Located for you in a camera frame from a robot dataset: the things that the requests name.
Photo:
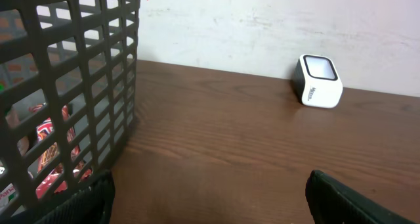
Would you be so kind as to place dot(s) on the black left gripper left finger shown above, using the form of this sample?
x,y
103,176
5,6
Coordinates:
x,y
89,203

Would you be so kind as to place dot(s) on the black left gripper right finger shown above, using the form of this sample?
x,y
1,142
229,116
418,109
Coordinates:
x,y
330,201

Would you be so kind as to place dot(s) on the red snack bag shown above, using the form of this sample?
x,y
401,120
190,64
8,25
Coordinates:
x,y
43,130

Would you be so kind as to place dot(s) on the grey plastic shopping basket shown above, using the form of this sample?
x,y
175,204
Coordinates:
x,y
80,53

